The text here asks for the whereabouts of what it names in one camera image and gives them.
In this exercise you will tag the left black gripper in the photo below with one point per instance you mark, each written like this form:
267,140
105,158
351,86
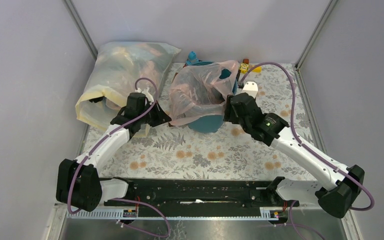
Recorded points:
161,116

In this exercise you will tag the large translucent bag of bags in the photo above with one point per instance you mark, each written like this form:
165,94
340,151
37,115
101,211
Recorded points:
120,68

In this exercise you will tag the yellow toy cube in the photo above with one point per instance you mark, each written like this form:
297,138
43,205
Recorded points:
256,69

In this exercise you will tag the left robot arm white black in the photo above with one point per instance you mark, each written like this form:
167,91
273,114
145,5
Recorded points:
78,182

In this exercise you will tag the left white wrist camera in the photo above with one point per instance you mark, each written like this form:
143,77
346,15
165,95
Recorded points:
147,93

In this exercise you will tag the pink plastic trash bag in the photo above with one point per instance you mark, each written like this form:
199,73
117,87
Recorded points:
201,90

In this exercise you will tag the yellow toy figure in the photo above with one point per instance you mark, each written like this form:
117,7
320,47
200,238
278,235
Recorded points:
244,67

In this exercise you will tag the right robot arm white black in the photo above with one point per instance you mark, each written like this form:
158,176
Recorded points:
338,184

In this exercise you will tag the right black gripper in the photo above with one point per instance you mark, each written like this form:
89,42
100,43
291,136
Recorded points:
228,109

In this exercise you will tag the grey slotted cable duct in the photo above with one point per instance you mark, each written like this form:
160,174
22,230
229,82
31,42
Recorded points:
192,213

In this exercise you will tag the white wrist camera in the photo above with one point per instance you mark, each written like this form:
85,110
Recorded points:
147,93
251,88

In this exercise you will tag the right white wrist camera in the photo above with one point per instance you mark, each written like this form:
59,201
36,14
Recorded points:
251,88

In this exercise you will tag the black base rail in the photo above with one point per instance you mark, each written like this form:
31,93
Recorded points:
186,193

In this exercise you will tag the floral patterned table mat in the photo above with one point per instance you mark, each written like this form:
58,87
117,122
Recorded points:
179,152

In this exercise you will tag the teal plastic trash bin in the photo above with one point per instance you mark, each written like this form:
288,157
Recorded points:
211,123

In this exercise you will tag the blue toy robot figure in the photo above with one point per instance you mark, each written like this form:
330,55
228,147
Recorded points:
192,59

